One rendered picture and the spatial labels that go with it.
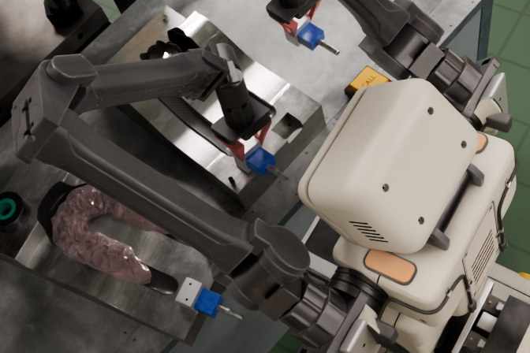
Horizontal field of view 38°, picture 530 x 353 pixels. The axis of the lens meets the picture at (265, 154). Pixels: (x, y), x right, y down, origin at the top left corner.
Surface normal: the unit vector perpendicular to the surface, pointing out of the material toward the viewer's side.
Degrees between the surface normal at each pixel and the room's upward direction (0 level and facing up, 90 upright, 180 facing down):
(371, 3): 66
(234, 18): 0
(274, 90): 2
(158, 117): 28
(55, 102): 55
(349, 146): 42
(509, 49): 0
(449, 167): 48
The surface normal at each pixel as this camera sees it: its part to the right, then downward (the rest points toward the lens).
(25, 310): -0.18, -0.46
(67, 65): 0.62, -0.65
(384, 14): 0.43, 0.44
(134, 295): 0.19, -0.29
